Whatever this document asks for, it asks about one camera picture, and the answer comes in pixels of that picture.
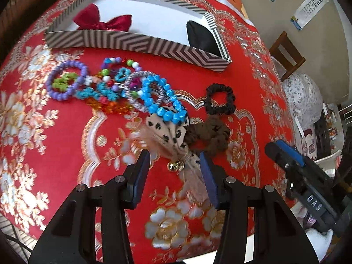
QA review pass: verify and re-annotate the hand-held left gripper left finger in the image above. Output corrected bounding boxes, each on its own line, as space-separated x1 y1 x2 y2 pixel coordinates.
29 150 151 264

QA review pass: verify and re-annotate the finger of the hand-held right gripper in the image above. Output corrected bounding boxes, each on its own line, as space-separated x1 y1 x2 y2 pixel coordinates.
264 142 296 176
276 140 307 169

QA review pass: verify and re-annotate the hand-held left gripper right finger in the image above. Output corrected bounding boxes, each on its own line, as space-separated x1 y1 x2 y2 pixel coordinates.
199 152 319 264

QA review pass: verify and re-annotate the brown scrunchie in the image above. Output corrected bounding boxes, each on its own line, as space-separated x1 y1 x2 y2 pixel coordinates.
187 115 231 154

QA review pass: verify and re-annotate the leopard print bow hair tie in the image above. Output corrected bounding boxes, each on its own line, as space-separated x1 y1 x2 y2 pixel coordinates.
135 106 218 207

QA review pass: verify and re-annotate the black scrunchie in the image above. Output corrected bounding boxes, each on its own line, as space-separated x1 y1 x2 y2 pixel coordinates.
204 83 236 115

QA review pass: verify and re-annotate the orange clear bead bracelet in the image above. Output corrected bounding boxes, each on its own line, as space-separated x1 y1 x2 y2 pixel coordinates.
86 99 132 114

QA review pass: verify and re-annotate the blue bead bracelet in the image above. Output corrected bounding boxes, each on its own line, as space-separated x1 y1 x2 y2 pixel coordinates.
140 75 189 124

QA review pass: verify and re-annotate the teal flower bead bracelet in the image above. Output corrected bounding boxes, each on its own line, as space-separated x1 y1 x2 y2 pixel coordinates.
75 81 120 102

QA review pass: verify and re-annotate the multicolour bead bracelet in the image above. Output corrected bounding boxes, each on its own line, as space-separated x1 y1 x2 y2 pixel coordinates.
100 57 143 94

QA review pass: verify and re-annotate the green flower bead bracelet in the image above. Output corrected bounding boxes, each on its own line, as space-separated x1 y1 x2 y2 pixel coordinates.
52 72 79 92

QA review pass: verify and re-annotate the purple bead bracelet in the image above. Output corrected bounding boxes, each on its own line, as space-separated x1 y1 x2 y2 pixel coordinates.
45 60 91 103

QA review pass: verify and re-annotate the striped cardboard box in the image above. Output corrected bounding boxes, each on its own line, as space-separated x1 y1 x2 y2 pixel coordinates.
44 0 233 72

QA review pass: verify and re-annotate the black plastic crate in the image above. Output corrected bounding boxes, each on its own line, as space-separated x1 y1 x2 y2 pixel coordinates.
313 113 340 154

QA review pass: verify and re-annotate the white rounded object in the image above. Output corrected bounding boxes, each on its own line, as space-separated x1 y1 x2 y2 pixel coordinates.
305 227 334 257

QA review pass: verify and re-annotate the floral fabric bag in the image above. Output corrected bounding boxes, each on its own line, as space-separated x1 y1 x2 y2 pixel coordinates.
283 73 323 132

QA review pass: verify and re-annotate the red floral tablecloth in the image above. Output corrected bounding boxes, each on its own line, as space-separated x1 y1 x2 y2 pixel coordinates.
0 0 296 264

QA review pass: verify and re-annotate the wooden chair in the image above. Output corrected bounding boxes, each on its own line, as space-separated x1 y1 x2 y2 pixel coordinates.
269 31 306 82

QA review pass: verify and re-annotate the black pouch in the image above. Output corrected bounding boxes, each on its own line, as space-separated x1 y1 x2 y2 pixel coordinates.
186 20 224 59

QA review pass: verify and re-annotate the red velvet bow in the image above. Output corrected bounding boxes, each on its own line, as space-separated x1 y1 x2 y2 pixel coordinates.
73 4 132 33

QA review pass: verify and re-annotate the silver spiral hair tie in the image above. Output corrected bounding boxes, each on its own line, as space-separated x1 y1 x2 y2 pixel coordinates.
122 71 165 113

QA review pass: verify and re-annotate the black cable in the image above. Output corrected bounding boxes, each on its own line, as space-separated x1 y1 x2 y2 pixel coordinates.
0 232 35 256

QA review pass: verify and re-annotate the wall poster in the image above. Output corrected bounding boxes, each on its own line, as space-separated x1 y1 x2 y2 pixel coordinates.
290 0 329 31

